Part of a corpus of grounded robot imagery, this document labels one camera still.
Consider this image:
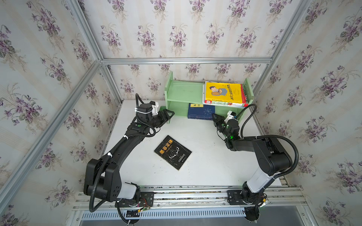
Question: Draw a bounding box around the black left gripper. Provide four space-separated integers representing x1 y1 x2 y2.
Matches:
146 108 174 129

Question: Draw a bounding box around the green red nature book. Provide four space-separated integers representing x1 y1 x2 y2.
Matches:
203 82 248 108

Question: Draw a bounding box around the yellow book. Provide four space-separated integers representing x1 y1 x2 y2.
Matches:
204 82 247 104

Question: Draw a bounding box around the black book under blue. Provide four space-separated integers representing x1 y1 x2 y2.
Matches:
154 135 192 170

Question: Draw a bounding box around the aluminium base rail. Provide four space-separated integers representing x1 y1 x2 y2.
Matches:
72 185 307 211

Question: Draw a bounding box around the aluminium frame top bar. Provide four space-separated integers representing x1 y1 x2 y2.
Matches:
100 57 272 65

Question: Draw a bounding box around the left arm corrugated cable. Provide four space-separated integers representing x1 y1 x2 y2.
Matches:
88 93 157 213

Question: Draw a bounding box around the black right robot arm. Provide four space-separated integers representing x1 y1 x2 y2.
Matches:
212 112 293 206

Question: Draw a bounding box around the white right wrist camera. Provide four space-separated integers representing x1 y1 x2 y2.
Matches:
225 111 237 123

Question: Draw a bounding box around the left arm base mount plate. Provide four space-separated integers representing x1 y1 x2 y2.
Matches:
133 192 155 207

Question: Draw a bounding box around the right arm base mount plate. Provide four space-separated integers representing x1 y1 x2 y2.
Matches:
227 190 246 205

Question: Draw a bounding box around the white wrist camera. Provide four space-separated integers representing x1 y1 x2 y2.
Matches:
150 101 159 116
225 111 237 123

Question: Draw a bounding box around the dark blue book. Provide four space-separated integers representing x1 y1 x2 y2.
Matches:
187 104 216 121

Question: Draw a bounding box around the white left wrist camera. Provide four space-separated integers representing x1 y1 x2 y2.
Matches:
150 101 159 116

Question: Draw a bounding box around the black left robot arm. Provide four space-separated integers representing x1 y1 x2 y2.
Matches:
84 101 175 212

